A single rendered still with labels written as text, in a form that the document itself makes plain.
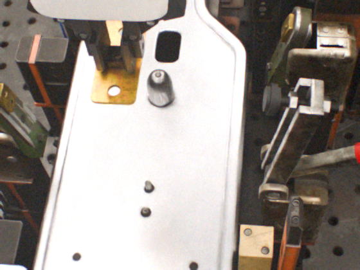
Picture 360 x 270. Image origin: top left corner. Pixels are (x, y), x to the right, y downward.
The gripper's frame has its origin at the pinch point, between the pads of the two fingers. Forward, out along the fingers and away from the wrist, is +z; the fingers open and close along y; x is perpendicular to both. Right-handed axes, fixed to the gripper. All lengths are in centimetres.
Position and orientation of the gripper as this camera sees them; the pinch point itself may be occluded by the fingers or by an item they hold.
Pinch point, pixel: (115, 43)
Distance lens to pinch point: 56.4
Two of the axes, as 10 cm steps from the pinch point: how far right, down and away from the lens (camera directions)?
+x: -1.0, 8.7, -4.8
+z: 0.7, 4.8, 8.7
